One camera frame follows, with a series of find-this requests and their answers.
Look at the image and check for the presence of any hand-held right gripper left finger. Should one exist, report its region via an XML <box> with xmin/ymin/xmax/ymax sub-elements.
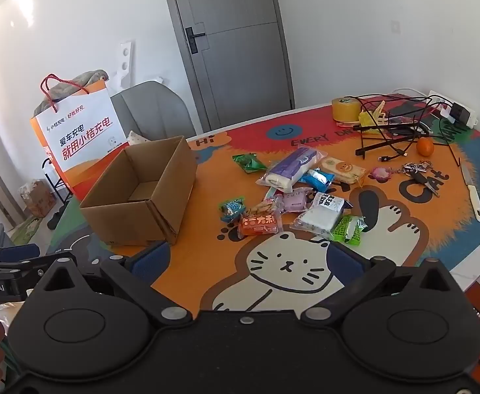
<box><xmin>34</xmin><ymin>241</ymin><xmax>193</xmax><ymax>330</ymax></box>

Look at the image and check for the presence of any blue snack packet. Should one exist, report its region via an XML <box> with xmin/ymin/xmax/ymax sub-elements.
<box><xmin>298</xmin><ymin>169</ymin><xmax>336</xmax><ymax>188</ymax></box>

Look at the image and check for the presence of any bunch of keys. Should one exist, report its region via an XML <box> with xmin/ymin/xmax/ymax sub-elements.
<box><xmin>400</xmin><ymin>162</ymin><xmax>443</xmax><ymax>198</ymax></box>

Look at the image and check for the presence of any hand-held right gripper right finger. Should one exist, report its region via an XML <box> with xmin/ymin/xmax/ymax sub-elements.
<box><xmin>301</xmin><ymin>241</ymin><xmax>459</xmax><ymax>330</ymax></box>

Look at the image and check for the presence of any white power strip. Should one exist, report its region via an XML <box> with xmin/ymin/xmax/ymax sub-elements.
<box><xmin>426</xmin><ymin>89</ymin><xmax>478</xmax><ymax>128</ymax></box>

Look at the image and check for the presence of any brown cardboard box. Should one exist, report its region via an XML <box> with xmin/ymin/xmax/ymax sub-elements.
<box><xmin>80</xmin><ymin>135</ymin><xmax>198</xmax><ymax>247</ymax></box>

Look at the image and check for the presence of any white black snack packet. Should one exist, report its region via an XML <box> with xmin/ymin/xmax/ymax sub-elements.
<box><xmin>290</xmin><ymin>192</ymin><xmax>353</xmax><ymax>239</ymax></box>

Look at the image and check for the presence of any teal snack packet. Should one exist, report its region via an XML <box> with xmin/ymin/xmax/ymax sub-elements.
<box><xmin>218</xmin><ymin>197</ymin><xmax>246</xmax><ymax>223</ymax></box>

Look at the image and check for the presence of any black door handle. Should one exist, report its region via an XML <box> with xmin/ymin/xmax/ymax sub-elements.
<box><xmin>185</xmin><ymin>26</ymin><xmax>206</xmax><ymax>53</ymax></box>

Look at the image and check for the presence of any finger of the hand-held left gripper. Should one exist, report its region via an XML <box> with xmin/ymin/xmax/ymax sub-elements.
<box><xmin>0</xmin><ymin>253</ymin><xmax>66</xmax><ymax>275</ymax></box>
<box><xmin>0</xmin><ymin>244</ymin><xmax>40</xmax><ymax>262</ymax></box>

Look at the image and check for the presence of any white handled knife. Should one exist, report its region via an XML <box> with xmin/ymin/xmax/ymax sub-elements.
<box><xmin>460</xmin><ymin>160</ymin><xmax>480</xmax><ymax>223</ymax></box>

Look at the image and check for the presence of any clear cracker snack packet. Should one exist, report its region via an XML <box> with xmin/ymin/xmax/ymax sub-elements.
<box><xmin>248</xmin><ymin>197</ymin><xmax>284</xmax><ymax>218</ymax></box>

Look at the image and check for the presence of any orange white paper bag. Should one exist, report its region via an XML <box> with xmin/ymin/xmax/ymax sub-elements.
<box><xmin>29</xmin><ymin>75</ymin><xmax>130</xmax><ymax>202</ymax></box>

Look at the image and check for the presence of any black wire basket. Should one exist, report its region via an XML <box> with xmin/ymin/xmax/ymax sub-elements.
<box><xmin>357</xmin><ymin>94</ymin><xmax>456</xmax><ymax>163</ymax></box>

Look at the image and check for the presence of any orange red snack packet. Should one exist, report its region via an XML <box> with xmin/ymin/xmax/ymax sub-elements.
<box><xmin>238</xmin><ymin>213</ymin><xmax>284</xmax><ymax>238</ymax></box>

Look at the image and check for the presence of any pink snack packet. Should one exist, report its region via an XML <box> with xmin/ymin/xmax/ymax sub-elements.
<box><xmin>279</xmin><ymin>187</ymin><xmax>314</xmax><ymax>213</ymax></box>

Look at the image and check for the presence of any dotted white pillow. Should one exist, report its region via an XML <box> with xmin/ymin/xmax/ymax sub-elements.
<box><xmin>127</xmin><ymin>130</ymin><xmax>154</xmax><ymax>147</ymax></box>

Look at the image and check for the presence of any dark green snack packet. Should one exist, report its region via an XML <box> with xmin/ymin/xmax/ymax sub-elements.
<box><xmin>232</xmin><ymin>153</ymin><xmax>267</xmax><ymax>173</ymax></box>

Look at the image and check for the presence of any long purple snack packet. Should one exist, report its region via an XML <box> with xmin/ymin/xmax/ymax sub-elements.
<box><xmin>256</xmin><ymin>146</ymin><xmax>325</xmax><ymax>191</ymax></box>

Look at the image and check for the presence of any orange rice cracker packet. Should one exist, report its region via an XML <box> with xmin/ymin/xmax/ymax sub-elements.
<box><xmin>320</xmin><ymin>157</ymin><xmax>367</xmax><ymax>185</ymax></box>

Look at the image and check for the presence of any yellow tape roll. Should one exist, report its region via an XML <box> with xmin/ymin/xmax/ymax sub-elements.
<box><xmin>332</xmin><ymin>97</ymin><xmax>364</xmax><ymax>123</ymax></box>

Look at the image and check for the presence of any bright green snack packet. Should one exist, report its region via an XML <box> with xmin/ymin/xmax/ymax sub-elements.
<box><xmin>332</xmin><ymin>214</ymin><xmax>368</xmax><ymax>246</ymax></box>

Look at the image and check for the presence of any grey chair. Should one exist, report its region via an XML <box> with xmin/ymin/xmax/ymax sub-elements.
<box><xmin>109</xmin><ymin>80</ymin><xmax>197</xmax><ymax>147</ymax></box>

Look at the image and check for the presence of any grey fleece cloth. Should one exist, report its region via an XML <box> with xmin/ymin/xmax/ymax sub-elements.
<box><xmin>32</xmin><ymin>71</ymin><xmax>109</xmax><ymax>116</ymax></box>

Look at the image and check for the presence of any grey door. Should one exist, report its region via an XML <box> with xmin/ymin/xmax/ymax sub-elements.
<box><xmin>160</xmin><ymin>0</ymin><xmax>296</xmax><ymax>132</ymax></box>

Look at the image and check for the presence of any black charger plug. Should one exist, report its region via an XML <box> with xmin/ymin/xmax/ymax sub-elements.
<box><xmin>449</xmin><ymin>102</ymin><xmax>471</xmax><ymax>124</ymax></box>

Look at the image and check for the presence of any white socket panel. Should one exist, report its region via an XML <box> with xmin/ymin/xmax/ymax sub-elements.
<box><xmin>114</xmin><ymin>41</ymin><xmax>134</xmax><ymax>91</ymax></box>

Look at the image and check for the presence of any black charging cable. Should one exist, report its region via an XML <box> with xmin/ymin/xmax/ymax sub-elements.
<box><xmin>381</xmin><ymin>96</ymin><xmax>458</xmax><ymax>159</ymax></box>

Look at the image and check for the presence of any yellow plastic bag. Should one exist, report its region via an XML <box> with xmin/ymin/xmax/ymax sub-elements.
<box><xmin>358</xmin><ymin>104</ymin><xmax>389</xmax><ymax>137</ymax></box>

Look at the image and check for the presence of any cardboard box with red print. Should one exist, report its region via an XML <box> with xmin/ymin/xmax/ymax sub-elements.
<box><xmin>18</xmin><ymin>180</ymin><xmax>57</xmax><ymax>218</ymax></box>

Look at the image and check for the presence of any black slipper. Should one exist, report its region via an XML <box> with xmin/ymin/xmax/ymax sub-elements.
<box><xmin>47</xmin><ymin>206</ymin><xmax>66</xmax><ymax>230</ymax></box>

